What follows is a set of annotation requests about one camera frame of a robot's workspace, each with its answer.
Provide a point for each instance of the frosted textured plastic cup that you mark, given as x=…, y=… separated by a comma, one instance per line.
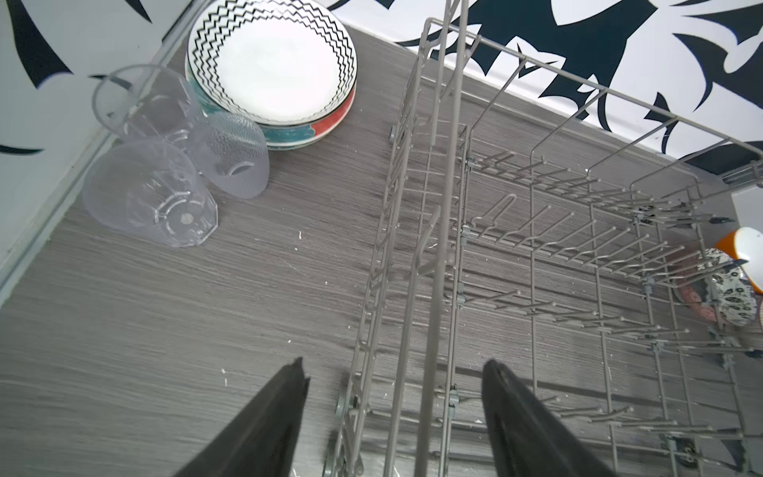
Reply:
x=230, y=151

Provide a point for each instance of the clear smooth plastic cup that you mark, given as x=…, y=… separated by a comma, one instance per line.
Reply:
x=146, y=101

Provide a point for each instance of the zigzag rim white bowl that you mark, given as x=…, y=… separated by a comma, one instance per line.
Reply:
x=277, y=62

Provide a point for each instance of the grey wire dish rack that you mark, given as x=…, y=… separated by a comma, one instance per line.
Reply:
x=555, y=179

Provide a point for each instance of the aluminium frame bars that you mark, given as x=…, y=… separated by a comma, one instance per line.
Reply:
x=750, y=174

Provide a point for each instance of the black white patterned bowl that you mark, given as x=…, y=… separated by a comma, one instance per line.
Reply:
x=724, y=295

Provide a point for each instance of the teal red striped bowl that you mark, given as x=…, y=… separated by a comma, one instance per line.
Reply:
x=282, y=138

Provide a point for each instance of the clear faceted plastic cup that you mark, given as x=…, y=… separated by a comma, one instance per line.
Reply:
x=151, y=189

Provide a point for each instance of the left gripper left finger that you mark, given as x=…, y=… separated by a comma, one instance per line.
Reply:
x=261, y=439

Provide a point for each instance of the white orange small bowl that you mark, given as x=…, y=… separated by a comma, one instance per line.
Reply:
x=746, y=244

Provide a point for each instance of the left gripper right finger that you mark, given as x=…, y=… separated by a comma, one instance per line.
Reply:
x=525, y=437

